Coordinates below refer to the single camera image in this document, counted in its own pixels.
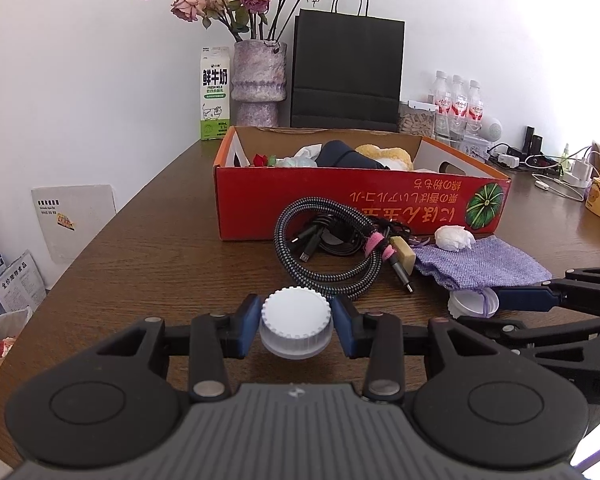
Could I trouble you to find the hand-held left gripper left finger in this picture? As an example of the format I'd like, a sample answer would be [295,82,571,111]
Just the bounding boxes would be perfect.
[97,294,263,403]

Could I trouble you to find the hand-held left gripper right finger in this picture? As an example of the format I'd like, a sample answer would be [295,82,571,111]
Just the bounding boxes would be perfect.
[330,296,496,403]

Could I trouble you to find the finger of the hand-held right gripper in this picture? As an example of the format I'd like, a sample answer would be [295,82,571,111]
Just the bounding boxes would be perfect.
[492,266,600,317]
[455,314,600,361]

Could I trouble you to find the white ribbed lid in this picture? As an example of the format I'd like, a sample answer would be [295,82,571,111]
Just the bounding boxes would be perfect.
[259,286,335,359]
[447,287,498,318]

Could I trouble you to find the purple fabric pouch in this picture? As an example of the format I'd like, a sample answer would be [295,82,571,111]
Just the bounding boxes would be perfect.
[411,236,553,292]

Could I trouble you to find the braided black cable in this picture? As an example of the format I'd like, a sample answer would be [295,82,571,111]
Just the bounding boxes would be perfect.
[274,197,383,302]

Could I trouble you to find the red cardboard box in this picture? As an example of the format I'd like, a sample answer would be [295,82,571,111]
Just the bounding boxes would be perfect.
[212,126,512,242]

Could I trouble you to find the navy zip pouch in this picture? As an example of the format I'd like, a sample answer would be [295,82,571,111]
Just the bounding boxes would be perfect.
[314,140,391,170]

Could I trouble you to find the white and yellow plush sheep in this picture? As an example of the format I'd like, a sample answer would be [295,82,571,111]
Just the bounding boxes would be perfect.
[355,144,415,171]

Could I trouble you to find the white tissue ball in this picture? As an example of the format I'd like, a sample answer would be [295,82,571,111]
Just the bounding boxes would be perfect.
[434,225,477,252]

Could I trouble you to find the white power adapter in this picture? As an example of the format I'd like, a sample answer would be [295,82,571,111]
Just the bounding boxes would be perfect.
[562,160,593,188]

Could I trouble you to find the black upright device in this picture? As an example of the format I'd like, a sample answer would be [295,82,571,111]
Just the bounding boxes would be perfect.
[522,126,543,156]

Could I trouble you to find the white tin box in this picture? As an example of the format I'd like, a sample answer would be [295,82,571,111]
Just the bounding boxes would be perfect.
[460,135,492,158]

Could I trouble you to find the water bottle with red label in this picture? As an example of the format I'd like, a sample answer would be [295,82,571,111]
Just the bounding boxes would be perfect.
[432,71,453,128]
[450,75,468,131]
[466,80,485,133]

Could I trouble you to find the white board with labels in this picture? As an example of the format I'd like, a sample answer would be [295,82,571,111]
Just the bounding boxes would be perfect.
[31,184,117,265]

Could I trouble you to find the clear jar of seeds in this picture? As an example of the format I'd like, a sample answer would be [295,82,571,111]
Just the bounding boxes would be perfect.
[397,101,437,136]

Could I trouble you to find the milk carton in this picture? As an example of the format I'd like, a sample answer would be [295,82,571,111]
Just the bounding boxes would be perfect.
[199,46,231,141]

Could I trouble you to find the blue and white paper bags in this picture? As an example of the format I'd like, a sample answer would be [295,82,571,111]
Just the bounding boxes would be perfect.
[0,250,48,331]

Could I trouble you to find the purple stone vase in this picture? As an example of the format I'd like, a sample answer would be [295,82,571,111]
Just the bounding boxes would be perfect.
[231,39,288,128]

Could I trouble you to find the bin with clear liner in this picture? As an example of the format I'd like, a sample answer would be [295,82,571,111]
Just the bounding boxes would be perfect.
[0,307,33,366]

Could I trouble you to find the black paper bag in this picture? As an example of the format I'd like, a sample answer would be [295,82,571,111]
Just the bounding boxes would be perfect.
[290,0,406,133]

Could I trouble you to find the white puck charging cable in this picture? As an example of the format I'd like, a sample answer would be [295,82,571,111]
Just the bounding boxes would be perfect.
[532,175,588,202]

